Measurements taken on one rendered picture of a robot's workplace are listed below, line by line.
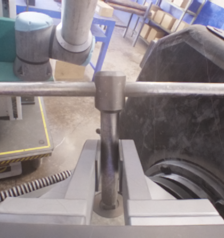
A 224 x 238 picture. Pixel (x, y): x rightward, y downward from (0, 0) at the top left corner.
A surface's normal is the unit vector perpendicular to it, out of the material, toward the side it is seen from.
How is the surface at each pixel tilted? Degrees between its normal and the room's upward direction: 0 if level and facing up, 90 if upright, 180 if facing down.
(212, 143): 90
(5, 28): 90
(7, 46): 90
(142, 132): 90
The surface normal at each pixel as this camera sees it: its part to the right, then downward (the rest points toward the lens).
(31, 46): 0.07, 0.72
